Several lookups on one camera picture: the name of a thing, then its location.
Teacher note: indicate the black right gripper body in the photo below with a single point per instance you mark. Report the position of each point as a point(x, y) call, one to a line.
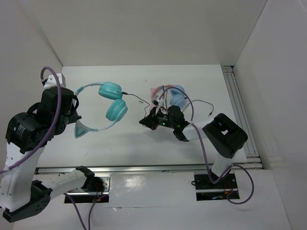
point(162, 120)

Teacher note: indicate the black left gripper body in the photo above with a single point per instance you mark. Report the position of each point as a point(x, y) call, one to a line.
point(70, 117)

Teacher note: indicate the teal cat-ear headphones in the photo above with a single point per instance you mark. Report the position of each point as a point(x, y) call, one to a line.
point(104, 107)

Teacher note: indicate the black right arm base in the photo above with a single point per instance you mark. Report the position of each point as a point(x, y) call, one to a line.
point(205, 190)

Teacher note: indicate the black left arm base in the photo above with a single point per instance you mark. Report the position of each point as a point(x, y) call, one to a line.
point(98, 191)

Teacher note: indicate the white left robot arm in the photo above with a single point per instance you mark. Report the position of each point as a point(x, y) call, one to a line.
point(22, 196)

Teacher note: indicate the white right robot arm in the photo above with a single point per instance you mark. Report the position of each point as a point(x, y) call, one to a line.
point(224, 134)

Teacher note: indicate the pink blue cat-ear headphones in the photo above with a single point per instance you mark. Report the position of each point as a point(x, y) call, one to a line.
point(178, 98)

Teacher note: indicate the white front cover plate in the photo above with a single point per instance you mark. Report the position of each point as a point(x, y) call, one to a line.
point(163, 189)

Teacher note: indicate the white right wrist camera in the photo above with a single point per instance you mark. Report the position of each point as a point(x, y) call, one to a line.
point(156, 102)

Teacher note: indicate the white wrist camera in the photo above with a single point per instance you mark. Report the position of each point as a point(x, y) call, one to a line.
point(156, 102)
point(50, 81)

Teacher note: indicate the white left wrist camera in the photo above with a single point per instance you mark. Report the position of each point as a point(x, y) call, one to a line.
point(50, 81)

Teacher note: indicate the aluminium front rail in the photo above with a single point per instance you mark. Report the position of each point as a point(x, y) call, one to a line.
point(132, 169)

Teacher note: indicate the aluminium side rail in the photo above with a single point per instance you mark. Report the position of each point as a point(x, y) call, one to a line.
point(251, 151)

